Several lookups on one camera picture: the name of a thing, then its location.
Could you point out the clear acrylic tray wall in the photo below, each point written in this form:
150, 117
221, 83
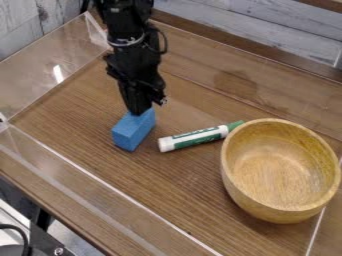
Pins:
146, 203

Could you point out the green and white marker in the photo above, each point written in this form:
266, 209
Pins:
197, 137

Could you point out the brown wooden bowl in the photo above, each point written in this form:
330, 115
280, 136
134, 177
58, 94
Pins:
280, 170

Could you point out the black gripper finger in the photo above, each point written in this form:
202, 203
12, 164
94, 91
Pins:
145, 101
129, 95

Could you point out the black equipment with cable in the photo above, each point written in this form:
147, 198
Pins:
27, 248

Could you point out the blue rectangular block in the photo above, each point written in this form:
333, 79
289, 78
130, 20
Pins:
131, 129

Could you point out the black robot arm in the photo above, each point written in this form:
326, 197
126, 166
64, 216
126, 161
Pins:
126, 18

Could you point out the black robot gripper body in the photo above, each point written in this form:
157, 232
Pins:
133, 64

